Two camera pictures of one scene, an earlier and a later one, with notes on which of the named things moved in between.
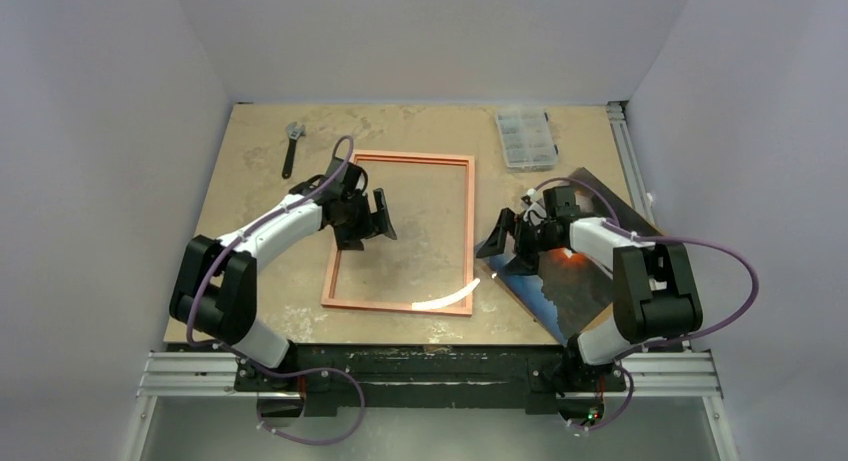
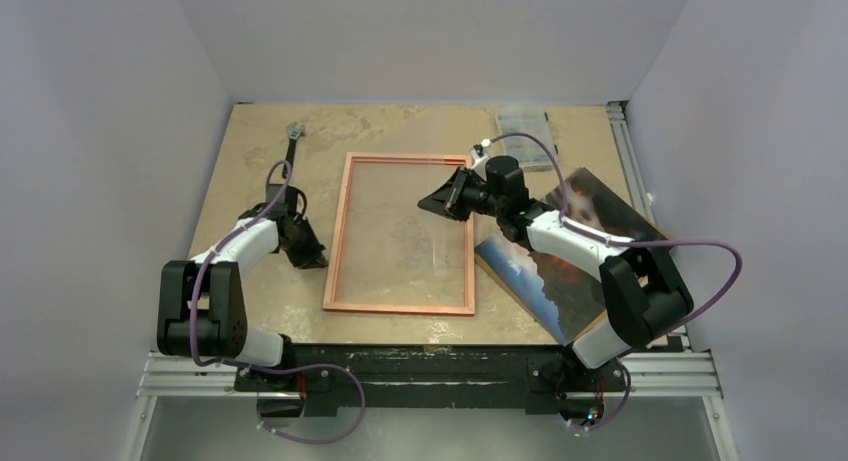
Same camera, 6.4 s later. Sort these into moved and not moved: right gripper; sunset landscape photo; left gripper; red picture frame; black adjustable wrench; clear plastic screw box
Moved: left gripper; right gripper
Not moved: black adjustable wrench; clear plastic screw box; sunset landscape photo; red picture frame
